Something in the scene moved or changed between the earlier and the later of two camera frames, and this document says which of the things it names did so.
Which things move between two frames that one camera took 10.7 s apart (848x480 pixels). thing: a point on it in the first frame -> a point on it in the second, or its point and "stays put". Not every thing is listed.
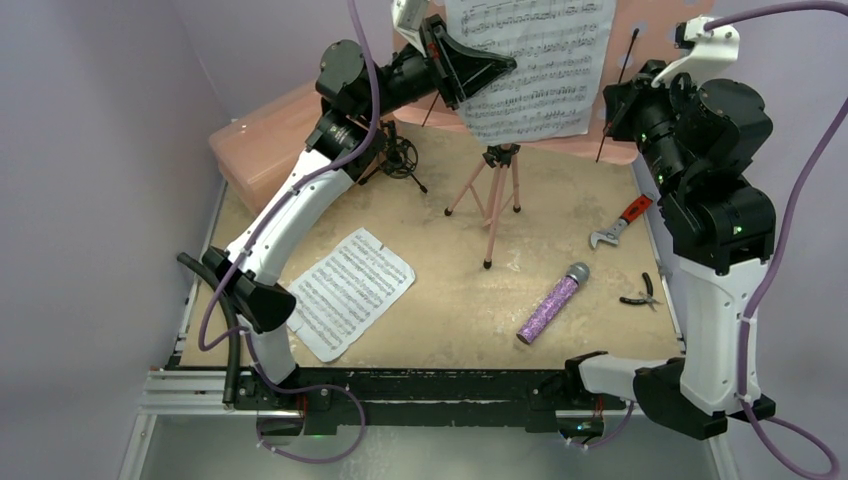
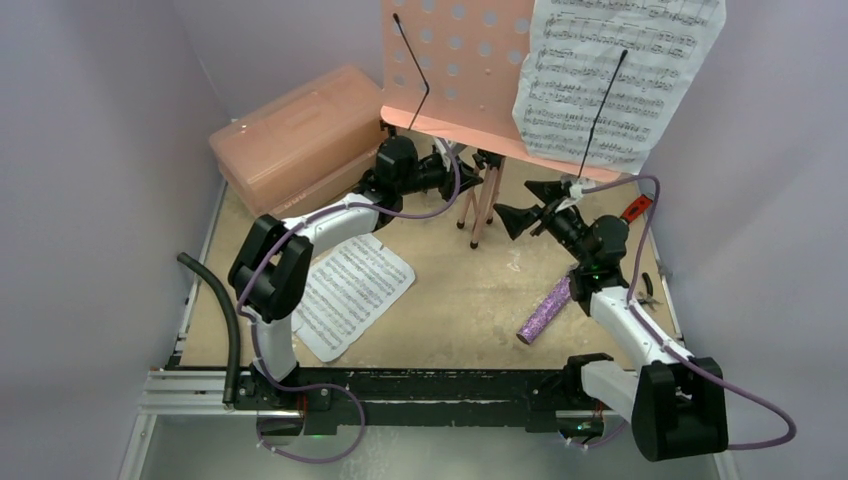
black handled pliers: [647, 298] stays put
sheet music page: [352, 287] stays put
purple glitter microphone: [550, 304] stays put
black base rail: [504, 397] stays put
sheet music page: [561, 49] -> [574, 50]
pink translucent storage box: [259, 149] stays put
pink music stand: [640, 31] -> [450, 75]
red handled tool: [612, 234] stays put
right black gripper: [619, 105] -> [542, 212]
